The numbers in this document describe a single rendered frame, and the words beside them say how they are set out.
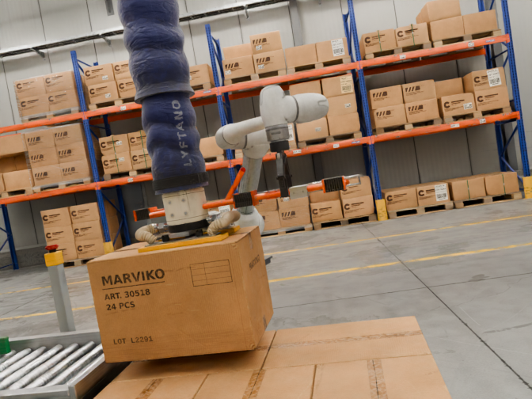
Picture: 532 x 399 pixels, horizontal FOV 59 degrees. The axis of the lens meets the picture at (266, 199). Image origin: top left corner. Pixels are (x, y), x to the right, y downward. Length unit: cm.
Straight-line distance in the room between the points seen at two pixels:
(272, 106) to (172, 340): 95
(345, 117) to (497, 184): 310
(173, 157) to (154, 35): 46
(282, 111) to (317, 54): 747
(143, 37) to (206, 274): 91
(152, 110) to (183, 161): 22
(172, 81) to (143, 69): 12
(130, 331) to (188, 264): 35
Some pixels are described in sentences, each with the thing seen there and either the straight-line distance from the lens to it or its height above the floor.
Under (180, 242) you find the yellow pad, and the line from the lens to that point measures 178.
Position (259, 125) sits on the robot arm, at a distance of 206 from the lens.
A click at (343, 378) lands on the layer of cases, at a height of 54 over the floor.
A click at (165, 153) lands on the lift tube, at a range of 182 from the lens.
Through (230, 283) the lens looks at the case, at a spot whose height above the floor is 87.
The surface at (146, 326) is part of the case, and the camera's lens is 186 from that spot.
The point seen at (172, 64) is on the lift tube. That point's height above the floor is 170.
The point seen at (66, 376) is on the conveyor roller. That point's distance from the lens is 225.
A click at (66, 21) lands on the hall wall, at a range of 1205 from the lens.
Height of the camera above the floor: 124
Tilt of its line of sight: 3 degrees down
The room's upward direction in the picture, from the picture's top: 9 degrees counter-clockwise
